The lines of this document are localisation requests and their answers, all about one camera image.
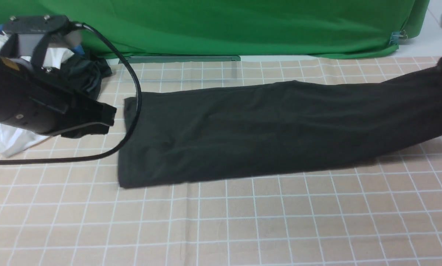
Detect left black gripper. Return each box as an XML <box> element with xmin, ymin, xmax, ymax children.
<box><xmin>0</xmin><ymin>34</ymin><xmax>117</xmax><ymax>139</ymax></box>

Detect dark gray long-sleeve top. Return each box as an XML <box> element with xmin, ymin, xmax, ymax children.
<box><xmin>117</xmin><ymin>58</ymin><xmax>442</xmax><ymax>189</ymax></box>

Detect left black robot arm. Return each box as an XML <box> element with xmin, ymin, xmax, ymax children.
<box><xmin>0</xmin><ymin>34</ymin><xmax>117</xmax><ymax>139</ymax></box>

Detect dark teal crumpled garment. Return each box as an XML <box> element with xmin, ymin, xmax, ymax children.
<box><xmin>60</xmin><ymin>51</ymin><xmax>113</xmax><ymax>100</ymax></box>

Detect blue crumpled garment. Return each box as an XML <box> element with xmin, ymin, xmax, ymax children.
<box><xmin>0</xmin><ymin>24</ymin><xmax>85</xmax><ymax>55</ymax></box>

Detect white crumpled garment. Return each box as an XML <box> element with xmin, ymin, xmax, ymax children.
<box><xmin>0</xmin><ymin>35</ymin><xmax>74</xmax><ymax>158</ymax></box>

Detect green backdrop cloth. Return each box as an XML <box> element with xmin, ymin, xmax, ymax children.
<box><xmin>0</xmin><ymin>0</ymin><xmax>429</xmax><ymax>59</ymax></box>

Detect metal binder clip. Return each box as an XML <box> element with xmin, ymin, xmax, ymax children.
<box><xmin>388</xmin><ymin>30</ymin><xmax>408</xmax><ymax>45</ymax></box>

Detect beige checked tablecloth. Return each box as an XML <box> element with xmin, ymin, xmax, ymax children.
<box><xmin>0</xmin><ymin>55</ymin><xmax>442</xmax><ymax>266</ymax></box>

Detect left black camera cable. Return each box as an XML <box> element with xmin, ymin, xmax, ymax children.
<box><xmin>0</xmin><ymin>22</ymin><xmax>143</xmax><ymax>166</ymax></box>

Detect green plastic rail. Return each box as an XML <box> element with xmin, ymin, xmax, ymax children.
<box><xmin>126</xmin><ymin>55</ymin><xmax>241</xmax><ymax>64</ymax></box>

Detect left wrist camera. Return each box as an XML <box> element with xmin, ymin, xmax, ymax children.
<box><xmin>3</xmin><ymin>15</ymin><xmax>82</xmax><ymax>49</ymax></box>

